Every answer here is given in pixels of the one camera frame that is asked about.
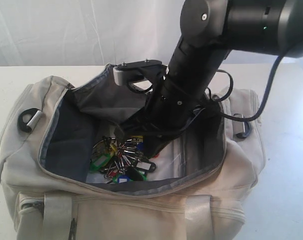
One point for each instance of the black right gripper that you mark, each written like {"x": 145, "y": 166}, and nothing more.
{"x": 162, "y": 119}

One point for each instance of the beige fabric duffel bag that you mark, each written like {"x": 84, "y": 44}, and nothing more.
{"x": 195, "y": 193}

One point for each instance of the bunch of colourful key tags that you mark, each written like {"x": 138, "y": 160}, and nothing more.
{"x": 116, "y": 162}

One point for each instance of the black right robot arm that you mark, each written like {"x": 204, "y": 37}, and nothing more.
{"x": 216, "y": 50}

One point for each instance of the white curtain backdrop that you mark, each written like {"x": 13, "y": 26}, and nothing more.
{"x": 99, "y": 32}

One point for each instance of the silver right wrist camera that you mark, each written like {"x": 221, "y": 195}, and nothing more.
{"x": 129, "y": 74}

